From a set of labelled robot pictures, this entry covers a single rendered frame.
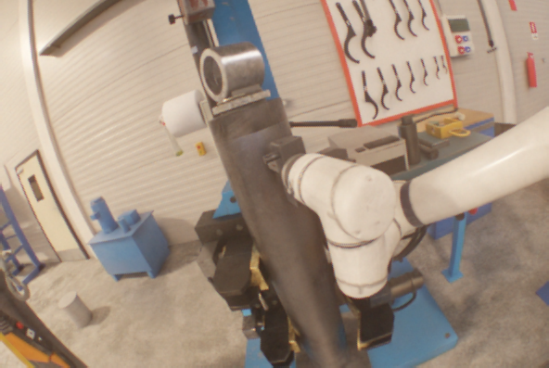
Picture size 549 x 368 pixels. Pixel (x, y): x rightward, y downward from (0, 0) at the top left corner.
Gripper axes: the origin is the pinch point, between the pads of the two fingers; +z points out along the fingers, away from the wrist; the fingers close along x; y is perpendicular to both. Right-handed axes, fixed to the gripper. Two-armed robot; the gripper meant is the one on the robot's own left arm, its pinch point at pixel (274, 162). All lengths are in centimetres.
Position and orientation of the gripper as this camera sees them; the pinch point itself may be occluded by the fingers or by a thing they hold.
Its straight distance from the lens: 57.5
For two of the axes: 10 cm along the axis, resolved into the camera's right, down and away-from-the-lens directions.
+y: -8.9, 3.7, -2.7
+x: 3.0, 9.2, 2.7
